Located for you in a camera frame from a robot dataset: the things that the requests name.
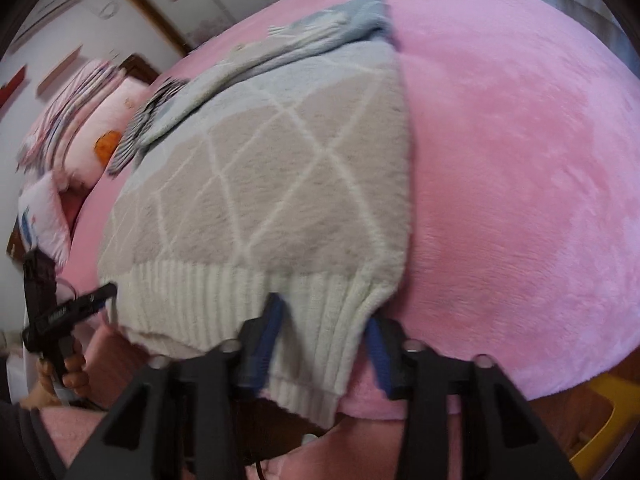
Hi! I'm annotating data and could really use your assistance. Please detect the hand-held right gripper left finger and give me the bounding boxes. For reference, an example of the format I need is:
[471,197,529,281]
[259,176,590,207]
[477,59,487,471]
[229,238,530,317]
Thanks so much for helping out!
[65,292,286,480]

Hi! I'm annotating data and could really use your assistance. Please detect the brown wooden headboard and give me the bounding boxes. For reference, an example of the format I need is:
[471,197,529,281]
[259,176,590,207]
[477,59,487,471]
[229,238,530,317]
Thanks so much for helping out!
[120,54,164,87]

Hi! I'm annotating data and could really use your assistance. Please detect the black white striped garment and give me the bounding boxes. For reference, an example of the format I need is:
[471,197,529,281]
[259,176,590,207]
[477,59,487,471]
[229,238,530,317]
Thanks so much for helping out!
[107,77,191,176]

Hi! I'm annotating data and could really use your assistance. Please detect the person's pink pants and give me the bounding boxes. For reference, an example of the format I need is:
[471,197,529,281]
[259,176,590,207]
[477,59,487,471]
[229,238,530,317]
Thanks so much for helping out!
[40,322,416,480]

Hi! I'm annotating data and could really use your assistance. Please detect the yellow plastic stool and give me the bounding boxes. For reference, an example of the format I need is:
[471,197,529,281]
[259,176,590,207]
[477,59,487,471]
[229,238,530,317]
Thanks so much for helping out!
[567,372,632,472]

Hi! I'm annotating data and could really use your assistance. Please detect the diamond pattern knit sweater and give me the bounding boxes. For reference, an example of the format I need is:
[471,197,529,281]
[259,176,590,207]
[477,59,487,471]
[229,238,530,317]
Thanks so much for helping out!
[97,0,417,430]

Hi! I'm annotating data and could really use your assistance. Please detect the folded pink ruffled blanket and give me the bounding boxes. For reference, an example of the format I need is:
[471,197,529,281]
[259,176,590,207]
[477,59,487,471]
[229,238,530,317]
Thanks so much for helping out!
[17,57,126,161]

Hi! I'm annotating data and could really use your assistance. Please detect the red wall shelf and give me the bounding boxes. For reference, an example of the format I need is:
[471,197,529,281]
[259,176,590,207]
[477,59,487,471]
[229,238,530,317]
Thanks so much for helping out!
[0,65,27,109]

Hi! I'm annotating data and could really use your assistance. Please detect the light wooden wall shelf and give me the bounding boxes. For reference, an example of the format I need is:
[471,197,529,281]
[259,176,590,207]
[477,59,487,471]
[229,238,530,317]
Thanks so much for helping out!
[36,45,84,97]

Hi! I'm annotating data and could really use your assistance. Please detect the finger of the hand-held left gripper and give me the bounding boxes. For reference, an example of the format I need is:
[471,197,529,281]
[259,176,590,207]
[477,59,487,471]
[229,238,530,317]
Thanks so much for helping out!
[65,282,119,318]

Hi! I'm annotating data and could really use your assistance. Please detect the white embroidered pillow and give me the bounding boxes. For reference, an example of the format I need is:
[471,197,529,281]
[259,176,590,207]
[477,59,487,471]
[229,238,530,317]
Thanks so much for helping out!
[17,175,72,267]

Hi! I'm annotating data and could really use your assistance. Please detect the pink plush bed blanket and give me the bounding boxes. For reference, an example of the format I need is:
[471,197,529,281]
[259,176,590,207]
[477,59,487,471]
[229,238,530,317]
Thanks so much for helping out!
[70,0,633,418]

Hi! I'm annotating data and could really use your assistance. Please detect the person's left forearm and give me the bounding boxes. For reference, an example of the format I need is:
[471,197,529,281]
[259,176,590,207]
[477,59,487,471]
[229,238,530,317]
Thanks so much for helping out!
[0,399,67,480]

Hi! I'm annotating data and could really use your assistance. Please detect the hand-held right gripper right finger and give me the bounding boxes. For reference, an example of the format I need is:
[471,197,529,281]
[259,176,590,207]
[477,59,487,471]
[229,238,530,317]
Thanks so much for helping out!
[365,317,581,480]

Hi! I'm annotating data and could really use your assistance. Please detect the person's left hand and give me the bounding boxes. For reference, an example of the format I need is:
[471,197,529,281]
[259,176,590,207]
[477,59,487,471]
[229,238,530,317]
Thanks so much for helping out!
[37,342,87,407]

